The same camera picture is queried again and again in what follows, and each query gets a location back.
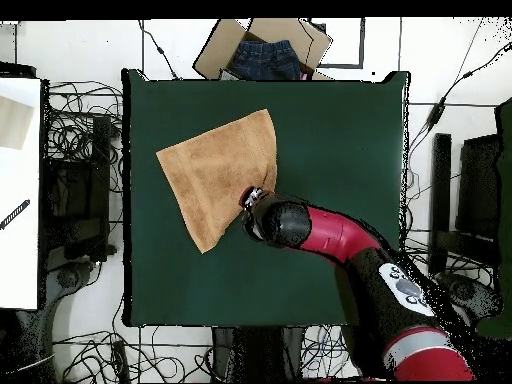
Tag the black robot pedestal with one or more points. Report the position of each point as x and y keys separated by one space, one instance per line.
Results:
x=256 y=356

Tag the dark green table cloth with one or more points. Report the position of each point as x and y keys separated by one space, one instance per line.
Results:
x=320 y=140

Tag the black flat panel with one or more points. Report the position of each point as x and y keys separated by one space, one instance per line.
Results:
x=478 y=188

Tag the black equipment rack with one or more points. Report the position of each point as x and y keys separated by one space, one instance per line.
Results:
x=76 y=192

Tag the black striped strip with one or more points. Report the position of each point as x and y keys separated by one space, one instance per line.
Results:
x=15 y=214

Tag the tan terry towel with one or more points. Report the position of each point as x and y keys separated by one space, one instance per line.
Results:
x=212 y=180

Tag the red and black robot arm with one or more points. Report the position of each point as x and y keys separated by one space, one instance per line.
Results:
x=336 y=236

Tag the brown cardboard box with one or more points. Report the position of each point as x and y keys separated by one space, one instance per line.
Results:
x=216 y=52

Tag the blue denim jeans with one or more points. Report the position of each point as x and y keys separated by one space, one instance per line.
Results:
x=264 y=60

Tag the black upright bar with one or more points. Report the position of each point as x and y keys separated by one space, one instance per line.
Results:
x=440 y=200

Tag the white table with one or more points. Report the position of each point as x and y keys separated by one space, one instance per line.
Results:
x=20 y=260

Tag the beige block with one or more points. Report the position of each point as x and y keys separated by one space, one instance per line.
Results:
x=14 y=122

